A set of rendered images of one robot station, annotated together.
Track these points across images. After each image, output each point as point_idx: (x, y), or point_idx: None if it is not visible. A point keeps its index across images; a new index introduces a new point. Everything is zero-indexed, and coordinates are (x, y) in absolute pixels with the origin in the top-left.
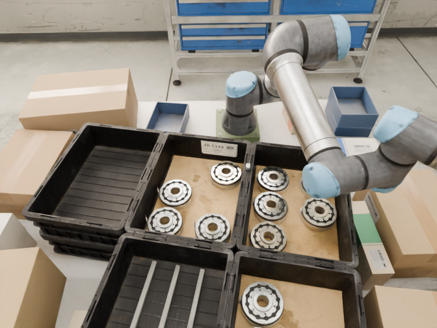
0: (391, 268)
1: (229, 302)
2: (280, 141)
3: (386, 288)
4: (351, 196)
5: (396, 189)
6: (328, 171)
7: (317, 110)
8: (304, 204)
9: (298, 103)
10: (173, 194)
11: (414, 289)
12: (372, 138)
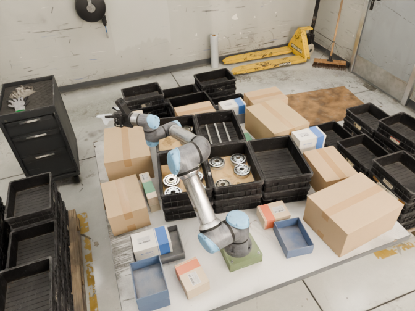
0: (139, 175)
1: (198, 134)
2: (202, 255)
3: (146, 155)
4: (150, 226)
5: (131, 200)
6: (173, 121)
7: (179, 129)
8: (178, 180)
9: (187, 130)
10: (241, 166)
11: (136, 157)
12: (129, 282)
